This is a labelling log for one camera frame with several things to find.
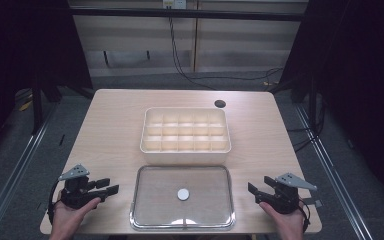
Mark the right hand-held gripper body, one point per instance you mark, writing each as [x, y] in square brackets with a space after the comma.
[286, 198]

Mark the yellow floor marker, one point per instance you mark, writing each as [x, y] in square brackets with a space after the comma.
[25, 106]

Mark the white round disc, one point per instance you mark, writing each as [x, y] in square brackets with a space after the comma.
[183, 194]

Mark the person's left hand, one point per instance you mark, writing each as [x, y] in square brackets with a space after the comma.
[66, 220]

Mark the person's right hand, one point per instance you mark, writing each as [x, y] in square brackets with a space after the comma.
[290, 223]

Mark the white compartment storage box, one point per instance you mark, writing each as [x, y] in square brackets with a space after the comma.
[185, 133]

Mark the black horizontal frame bar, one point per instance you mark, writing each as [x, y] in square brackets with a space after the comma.
[186, 14]

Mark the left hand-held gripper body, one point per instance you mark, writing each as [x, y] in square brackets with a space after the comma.
[76, 195]

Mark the metal floor rail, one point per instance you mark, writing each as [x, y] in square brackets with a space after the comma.
[333, 173]
[10, 180]

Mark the clear tray with metal rim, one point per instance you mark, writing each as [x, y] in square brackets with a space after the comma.
[166, 206]

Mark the white wall socket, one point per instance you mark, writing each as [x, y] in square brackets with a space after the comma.
[174, 4]

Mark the black curtain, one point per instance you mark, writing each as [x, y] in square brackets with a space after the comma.
[23, 46]
[356, 83]

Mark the black stand leg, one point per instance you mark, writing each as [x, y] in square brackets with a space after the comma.
[37, 110]

